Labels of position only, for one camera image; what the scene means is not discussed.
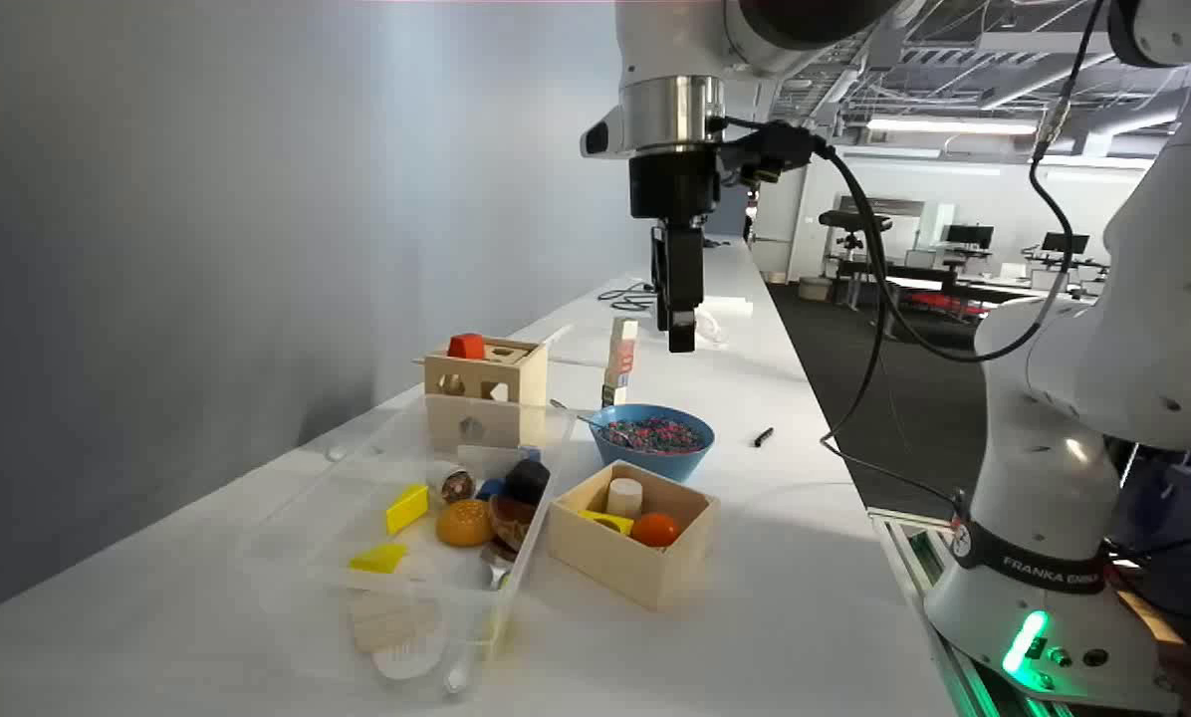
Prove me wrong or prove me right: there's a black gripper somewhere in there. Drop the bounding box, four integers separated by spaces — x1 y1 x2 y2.
626 147 727 355

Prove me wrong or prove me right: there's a blue bowl with beads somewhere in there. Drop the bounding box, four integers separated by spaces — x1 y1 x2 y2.
586 403 723 488

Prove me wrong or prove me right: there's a printed paper sheet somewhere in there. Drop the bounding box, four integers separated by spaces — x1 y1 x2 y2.
595 274 684 320

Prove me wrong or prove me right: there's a clear plastic bag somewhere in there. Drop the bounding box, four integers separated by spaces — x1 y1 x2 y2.
688 294 759 352

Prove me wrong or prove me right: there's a white and orange bottle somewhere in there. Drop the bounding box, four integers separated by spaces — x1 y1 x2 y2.
599 314 642 411

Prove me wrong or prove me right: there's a grey monitor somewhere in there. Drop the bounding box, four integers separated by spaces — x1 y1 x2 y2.
718 178 759 249

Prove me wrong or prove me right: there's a black office stool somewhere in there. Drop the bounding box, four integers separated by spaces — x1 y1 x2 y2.
817 197 895 310

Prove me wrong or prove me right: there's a wooden shape sorter box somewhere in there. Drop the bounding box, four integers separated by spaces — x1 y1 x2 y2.
423 336 554 452

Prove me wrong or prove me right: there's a white wooden cylinder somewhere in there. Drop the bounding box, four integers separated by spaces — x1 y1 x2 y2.
605 474 647 520

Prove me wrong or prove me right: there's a black toy piece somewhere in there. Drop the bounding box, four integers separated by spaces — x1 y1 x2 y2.
501 453 554 512

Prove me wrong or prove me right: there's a yellow flat wooden piece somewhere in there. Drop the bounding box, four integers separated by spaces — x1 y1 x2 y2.
583 506 639 537

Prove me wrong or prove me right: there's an orange ball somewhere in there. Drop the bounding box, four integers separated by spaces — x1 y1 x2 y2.
630 512 684 552

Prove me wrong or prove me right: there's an open wooden box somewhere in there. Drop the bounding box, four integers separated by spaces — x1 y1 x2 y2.
542 459 727 613

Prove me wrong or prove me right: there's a dark brown toy piece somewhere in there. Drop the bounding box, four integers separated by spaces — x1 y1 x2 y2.
485 497 537 555

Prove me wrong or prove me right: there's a ceiling light strip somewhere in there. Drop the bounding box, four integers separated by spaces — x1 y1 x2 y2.
864 113 1046 140

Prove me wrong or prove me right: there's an orange round disc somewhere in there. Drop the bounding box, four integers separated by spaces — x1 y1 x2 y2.
436 497 498 555

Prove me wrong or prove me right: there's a yellow rectangular block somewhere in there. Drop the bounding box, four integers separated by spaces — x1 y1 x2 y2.
380 482 436 537

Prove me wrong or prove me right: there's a transparent plastic bin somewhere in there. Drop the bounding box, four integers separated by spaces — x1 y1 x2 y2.
240 396 586 708

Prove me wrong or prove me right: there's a yellow wedge block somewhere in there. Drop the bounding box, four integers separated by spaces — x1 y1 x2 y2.
347 537 412 578

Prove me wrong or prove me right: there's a white round disc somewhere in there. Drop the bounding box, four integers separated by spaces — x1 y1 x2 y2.
371 633 452 686

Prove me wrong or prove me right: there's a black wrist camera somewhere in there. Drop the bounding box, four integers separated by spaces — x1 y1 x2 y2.
718 121 825 184

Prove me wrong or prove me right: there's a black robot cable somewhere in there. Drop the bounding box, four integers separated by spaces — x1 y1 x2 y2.
711 0 1115 521

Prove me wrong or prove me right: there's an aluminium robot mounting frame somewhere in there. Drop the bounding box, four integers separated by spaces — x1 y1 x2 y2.
868 512 986 717

